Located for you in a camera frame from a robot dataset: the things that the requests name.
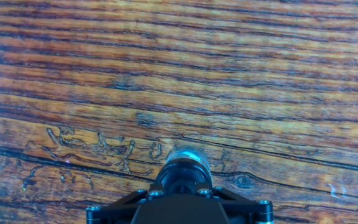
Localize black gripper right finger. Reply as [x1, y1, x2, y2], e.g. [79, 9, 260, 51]
[196, 185, 275, 224]

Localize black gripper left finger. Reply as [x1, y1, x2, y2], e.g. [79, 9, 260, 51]
[85, 183, 169, 224]

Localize black knobbed jar lid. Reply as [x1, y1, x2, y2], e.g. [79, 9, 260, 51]
[154, 158, 213, 195]

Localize clear glass jar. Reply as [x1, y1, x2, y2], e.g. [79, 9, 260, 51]
[163, 146, 211, 166]

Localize wood grain table mat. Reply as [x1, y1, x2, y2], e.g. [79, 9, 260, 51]
[0, 0, 358, 224]

